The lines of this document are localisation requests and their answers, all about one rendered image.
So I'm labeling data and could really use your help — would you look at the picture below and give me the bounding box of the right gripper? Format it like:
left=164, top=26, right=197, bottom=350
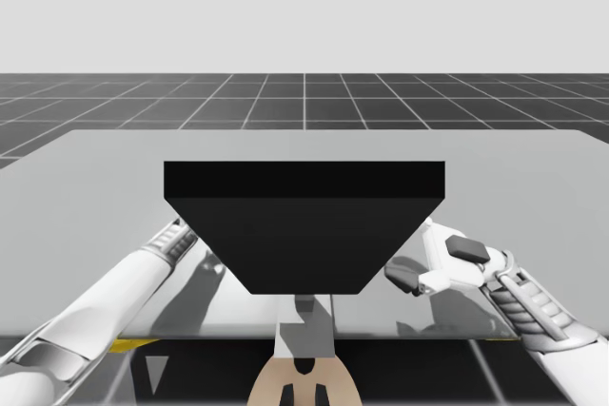
left=383, top=217, right=508, bottom=297

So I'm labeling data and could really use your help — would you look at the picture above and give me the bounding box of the black screen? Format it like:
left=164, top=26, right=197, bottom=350
left=163, top=161, right=446, bottom=296

